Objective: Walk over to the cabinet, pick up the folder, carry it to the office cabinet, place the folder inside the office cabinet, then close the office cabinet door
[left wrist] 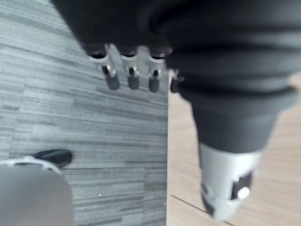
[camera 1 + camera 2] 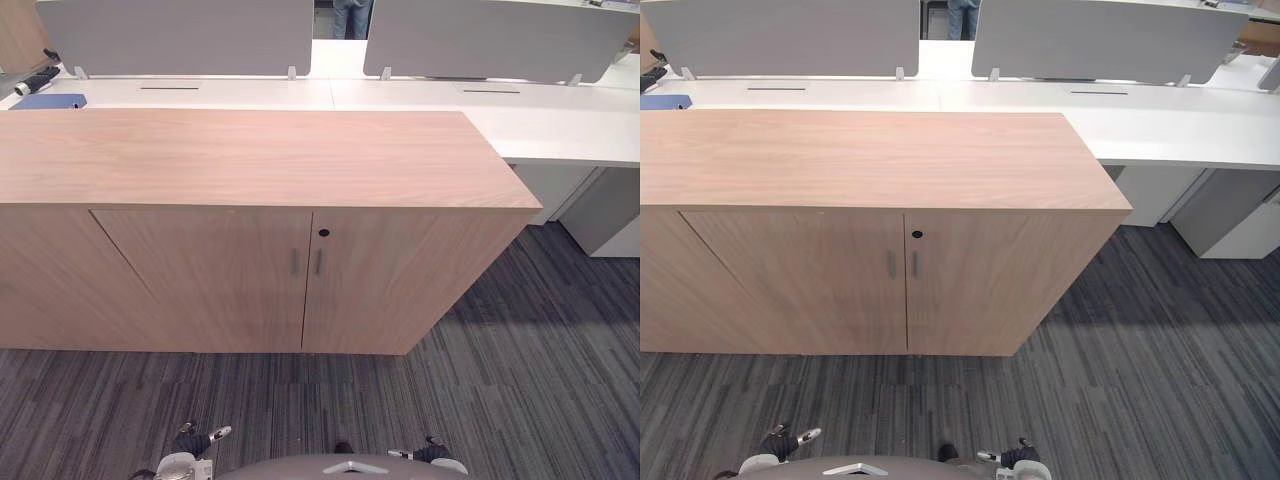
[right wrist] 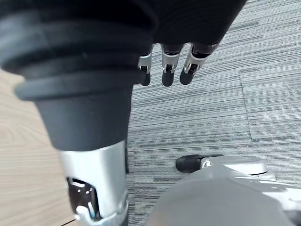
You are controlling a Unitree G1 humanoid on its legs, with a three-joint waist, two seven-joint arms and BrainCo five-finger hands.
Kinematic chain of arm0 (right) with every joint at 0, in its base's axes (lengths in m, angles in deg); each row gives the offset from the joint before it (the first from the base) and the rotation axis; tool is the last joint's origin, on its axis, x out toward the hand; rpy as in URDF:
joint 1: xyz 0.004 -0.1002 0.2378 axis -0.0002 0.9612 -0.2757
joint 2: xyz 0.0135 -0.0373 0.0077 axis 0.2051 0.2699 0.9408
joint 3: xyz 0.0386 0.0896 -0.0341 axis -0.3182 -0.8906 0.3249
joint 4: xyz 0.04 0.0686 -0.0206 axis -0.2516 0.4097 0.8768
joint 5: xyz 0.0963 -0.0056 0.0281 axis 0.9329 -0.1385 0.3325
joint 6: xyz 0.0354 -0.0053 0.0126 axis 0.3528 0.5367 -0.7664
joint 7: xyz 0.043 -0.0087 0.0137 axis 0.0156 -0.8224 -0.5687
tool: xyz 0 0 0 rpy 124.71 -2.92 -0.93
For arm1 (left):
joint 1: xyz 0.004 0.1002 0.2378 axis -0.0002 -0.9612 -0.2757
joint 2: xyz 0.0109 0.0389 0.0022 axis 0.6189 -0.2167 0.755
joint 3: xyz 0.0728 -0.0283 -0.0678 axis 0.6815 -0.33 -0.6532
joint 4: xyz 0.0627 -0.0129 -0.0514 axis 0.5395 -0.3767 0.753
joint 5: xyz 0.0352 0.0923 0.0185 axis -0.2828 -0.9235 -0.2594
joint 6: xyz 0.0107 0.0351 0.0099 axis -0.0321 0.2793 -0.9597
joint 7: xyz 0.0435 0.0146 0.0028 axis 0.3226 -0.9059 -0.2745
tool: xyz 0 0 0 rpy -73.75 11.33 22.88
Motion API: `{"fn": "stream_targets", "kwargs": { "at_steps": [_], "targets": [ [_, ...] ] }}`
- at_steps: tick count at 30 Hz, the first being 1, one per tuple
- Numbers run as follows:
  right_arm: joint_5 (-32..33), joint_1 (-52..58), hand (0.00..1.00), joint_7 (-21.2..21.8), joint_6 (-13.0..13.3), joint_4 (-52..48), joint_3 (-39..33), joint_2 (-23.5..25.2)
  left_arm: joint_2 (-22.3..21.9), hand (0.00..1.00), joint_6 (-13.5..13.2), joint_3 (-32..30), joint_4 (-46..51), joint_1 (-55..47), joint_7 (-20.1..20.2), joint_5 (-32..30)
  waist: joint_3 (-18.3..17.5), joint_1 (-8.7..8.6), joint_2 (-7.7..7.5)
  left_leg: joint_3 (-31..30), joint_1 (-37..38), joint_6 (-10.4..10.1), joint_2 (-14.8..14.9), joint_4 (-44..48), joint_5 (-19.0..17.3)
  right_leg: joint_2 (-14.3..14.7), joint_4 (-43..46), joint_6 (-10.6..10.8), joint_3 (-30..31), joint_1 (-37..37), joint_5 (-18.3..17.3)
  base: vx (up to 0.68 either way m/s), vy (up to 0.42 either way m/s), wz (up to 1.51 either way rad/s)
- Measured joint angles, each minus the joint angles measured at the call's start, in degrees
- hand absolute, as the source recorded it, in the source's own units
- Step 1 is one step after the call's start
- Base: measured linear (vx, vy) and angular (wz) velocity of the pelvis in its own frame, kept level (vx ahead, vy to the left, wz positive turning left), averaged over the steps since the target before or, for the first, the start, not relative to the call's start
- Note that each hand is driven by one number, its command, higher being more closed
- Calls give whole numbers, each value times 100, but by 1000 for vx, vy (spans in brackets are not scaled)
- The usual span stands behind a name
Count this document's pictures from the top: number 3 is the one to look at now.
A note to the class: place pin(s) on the silver robot leg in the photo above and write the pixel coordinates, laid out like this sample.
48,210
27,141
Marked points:
218,195

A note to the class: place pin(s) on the dark robot foot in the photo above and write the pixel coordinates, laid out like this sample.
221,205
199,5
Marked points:
188,163

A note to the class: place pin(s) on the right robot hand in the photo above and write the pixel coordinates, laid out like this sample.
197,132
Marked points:
77,70

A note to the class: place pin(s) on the light wood cabinet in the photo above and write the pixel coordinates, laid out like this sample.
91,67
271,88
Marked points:
26,155

